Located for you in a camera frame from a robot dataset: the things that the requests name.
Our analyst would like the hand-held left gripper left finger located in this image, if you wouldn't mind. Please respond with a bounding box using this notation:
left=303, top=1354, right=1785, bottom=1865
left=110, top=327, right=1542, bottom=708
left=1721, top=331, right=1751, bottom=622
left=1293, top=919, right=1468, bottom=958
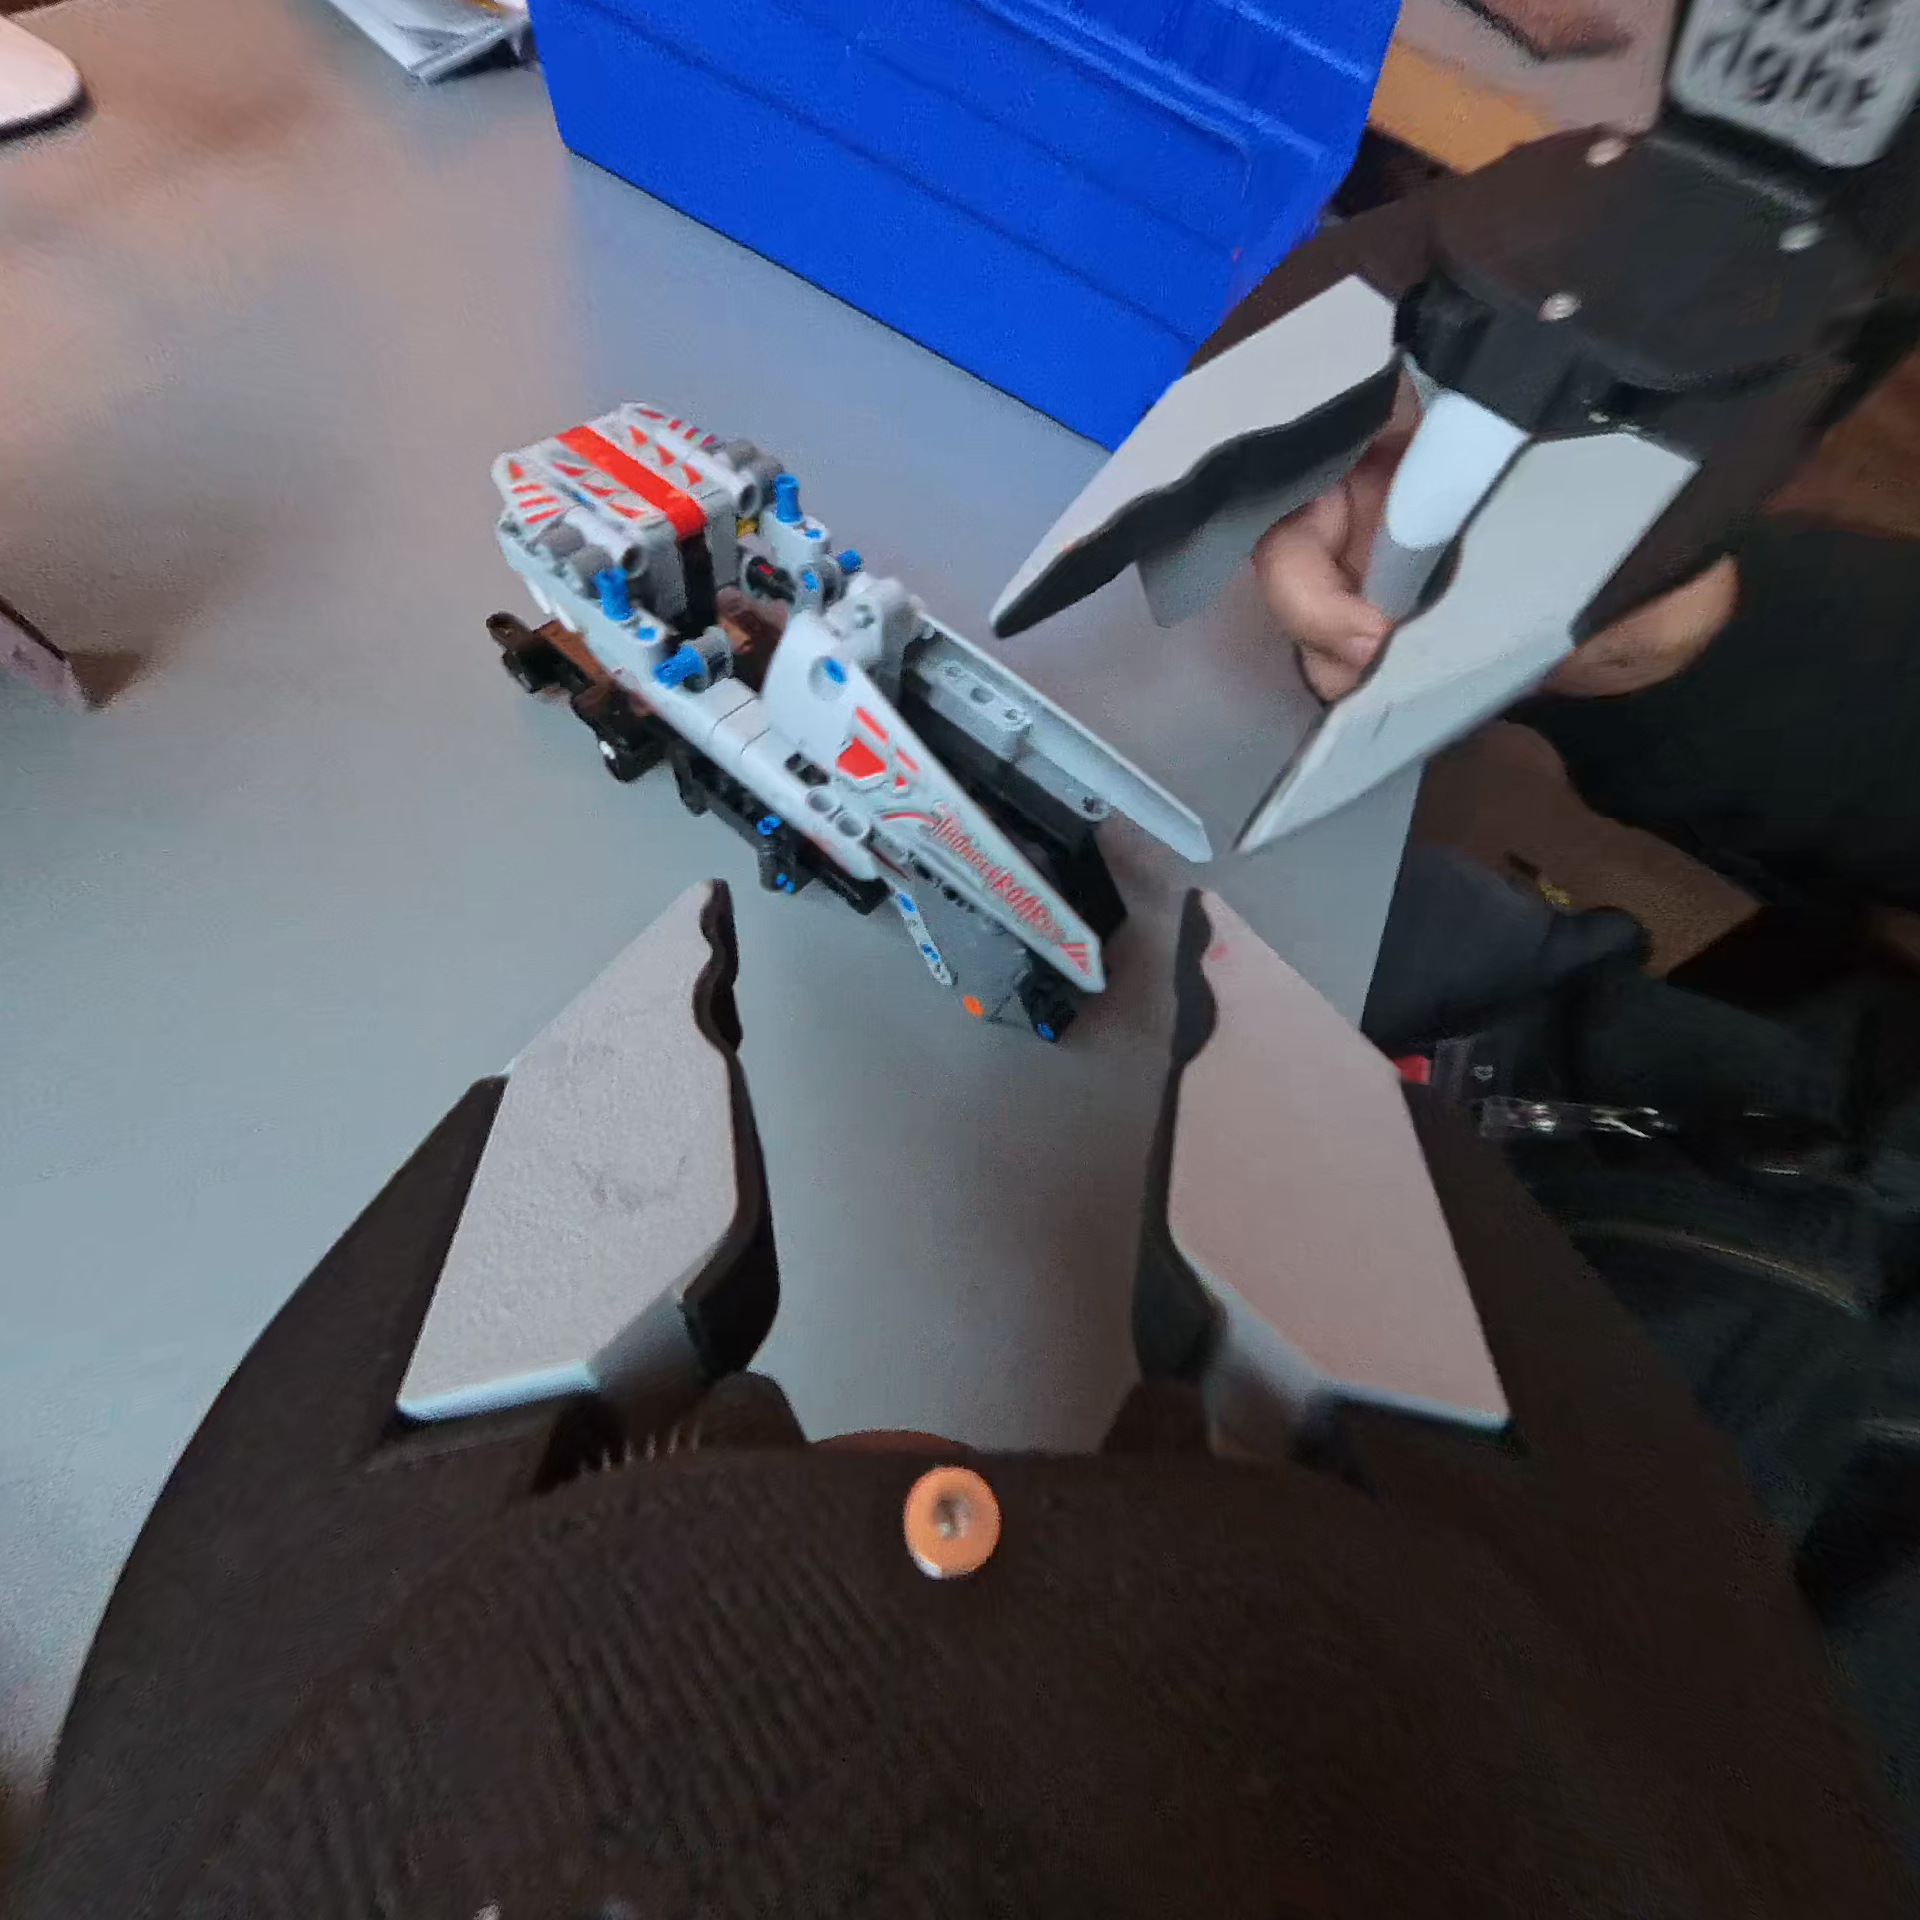
left=393, top=880, right=781, bottom=1425

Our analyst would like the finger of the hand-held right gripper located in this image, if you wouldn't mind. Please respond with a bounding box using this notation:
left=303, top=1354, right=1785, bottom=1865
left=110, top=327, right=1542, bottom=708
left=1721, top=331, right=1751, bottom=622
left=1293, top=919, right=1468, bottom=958
left=1232, top=432, right=1704, bottom=857
left=987, top=272, right=1407, bottom=641

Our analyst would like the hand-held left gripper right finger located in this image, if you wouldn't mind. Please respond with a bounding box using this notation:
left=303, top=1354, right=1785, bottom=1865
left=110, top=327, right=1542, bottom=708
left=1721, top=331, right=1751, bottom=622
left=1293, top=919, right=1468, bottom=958
left=1131, top=887, right=1513, bottom=1466

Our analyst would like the blue plastic bin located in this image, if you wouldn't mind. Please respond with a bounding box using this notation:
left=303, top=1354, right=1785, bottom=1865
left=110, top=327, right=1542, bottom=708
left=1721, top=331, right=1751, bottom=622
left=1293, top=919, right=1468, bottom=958
left=527, top=0, right=1403, bottom=448

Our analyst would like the grey red lego vehicle model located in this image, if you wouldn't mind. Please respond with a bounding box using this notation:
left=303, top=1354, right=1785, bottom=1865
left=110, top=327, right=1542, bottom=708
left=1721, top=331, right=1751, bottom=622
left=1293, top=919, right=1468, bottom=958
left=481, top=403, right=1213, bottom=1044

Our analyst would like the lego instruction booklet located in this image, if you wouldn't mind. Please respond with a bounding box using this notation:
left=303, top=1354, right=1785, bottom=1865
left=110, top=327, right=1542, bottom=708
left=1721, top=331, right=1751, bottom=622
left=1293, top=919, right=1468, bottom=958
left=323, top=0, right=535, bottom=84

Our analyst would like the black lego set box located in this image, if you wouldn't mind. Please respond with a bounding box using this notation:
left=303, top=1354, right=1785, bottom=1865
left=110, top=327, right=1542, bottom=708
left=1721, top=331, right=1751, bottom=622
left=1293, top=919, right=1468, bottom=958
left=0, top=599, right=144, bottom=714

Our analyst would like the person's right hand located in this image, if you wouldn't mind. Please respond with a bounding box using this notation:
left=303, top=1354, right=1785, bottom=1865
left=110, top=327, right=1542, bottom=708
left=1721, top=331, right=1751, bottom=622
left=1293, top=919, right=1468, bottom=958
left=1248, top=392, right=1743, bottom=706

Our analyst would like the person's black jacket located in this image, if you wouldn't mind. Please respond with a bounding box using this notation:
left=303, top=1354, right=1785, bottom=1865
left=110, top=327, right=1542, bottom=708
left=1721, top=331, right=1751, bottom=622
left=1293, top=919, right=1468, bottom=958
left=1358, top=839, right=1920, bottom=1802

